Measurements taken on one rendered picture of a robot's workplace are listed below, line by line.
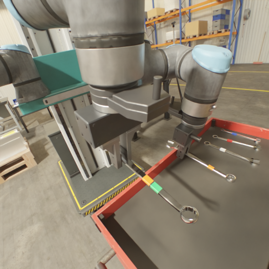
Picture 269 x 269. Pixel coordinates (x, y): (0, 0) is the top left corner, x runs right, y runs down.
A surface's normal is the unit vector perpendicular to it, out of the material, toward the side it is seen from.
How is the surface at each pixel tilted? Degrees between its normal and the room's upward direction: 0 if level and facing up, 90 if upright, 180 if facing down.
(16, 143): 90
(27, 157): 90
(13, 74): 119
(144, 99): 12
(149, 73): 105
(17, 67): 100
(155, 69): 92
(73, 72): 90
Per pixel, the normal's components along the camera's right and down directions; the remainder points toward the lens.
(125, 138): -0.77, 0.45
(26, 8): -0.50, 0.81
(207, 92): -0.16, 0.66
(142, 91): -0.04, -0.74
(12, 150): 0.65, 0.31
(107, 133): 0.64, 0.50
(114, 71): 0.20, 0.66
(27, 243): -0.18, -0.83
